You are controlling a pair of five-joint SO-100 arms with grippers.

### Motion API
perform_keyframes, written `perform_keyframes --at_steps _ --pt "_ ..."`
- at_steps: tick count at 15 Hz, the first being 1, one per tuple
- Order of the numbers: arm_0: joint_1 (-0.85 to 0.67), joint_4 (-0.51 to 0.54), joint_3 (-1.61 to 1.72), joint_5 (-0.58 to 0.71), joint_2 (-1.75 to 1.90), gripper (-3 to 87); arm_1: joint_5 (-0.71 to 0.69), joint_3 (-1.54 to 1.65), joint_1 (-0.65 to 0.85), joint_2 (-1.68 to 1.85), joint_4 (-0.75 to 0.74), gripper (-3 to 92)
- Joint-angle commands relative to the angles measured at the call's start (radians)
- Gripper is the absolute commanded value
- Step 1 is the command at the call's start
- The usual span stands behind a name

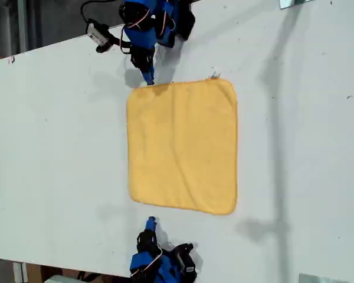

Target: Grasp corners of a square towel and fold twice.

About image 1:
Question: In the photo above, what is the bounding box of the yellow square microfiber towel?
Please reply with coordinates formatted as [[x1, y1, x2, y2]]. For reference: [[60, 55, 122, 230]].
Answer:
[[126, 78, 239, 216]]

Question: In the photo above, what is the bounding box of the brown cardboard box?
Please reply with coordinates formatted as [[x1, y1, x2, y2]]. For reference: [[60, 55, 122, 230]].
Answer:
[[26, 263, 77, 283]]

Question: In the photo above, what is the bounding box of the white table leg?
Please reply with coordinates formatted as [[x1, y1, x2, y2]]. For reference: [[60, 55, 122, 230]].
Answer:
[[13, 261, 29, 283]]

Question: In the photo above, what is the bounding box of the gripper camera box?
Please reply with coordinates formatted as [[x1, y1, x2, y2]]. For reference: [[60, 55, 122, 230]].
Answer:
[[87, 19, 114, 54], [172, 243, 198, 279]]

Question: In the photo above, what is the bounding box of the camera black cable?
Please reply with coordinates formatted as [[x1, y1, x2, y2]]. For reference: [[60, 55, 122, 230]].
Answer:
[[80, 0, 127, 25]]

